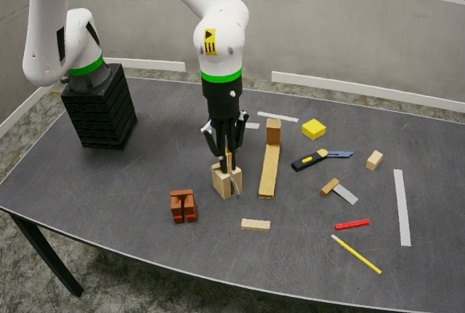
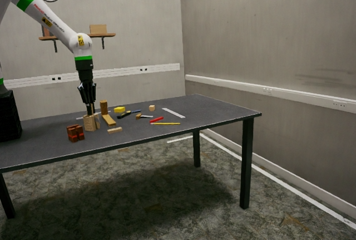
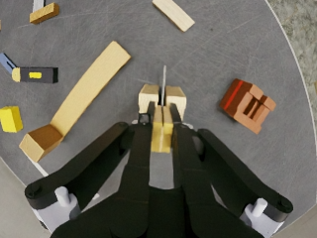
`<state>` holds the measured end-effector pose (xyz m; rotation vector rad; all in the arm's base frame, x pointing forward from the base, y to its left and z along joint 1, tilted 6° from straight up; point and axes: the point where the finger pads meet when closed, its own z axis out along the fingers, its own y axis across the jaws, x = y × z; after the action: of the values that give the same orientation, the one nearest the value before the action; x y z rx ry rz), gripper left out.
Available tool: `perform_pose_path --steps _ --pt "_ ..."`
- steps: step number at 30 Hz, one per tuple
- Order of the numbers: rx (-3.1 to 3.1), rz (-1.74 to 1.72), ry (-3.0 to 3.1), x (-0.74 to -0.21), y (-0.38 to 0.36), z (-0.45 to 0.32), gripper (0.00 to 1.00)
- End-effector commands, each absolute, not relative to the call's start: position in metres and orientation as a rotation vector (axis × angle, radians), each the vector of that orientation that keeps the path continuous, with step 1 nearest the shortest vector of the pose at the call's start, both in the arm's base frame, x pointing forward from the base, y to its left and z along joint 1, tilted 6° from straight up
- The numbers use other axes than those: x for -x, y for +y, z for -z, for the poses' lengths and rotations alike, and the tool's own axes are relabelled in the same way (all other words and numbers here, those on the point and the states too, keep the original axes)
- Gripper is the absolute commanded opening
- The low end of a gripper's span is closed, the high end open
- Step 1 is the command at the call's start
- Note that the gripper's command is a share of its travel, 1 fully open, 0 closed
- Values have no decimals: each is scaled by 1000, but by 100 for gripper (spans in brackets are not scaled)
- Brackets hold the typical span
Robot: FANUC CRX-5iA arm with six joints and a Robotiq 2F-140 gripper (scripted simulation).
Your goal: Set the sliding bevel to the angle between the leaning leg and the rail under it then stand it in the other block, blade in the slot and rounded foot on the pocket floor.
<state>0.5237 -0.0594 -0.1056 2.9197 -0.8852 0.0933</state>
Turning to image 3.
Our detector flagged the yellow square block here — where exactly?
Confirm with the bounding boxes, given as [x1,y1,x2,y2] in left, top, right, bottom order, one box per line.
[0,106,23,132]

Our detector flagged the tan wooden block with slot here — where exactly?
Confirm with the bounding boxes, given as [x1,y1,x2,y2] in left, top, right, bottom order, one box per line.
[139,84,186,120]

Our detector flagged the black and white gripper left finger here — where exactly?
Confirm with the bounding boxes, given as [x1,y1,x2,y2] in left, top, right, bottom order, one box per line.
[24,101,156,238]

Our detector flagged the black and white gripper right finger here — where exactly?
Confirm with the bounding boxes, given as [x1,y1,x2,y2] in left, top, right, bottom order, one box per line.
[169,102,293,238]

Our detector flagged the small pale wooden block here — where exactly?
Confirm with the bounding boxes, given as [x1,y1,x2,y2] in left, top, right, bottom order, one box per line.
[153,0,195,33]

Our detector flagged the try square with wooden stock and grey blade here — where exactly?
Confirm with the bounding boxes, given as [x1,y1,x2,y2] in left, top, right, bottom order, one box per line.
[30,0,59,25]

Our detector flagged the orange wooden slotted block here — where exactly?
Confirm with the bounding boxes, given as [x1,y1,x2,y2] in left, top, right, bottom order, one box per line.
[219,78,276,134]

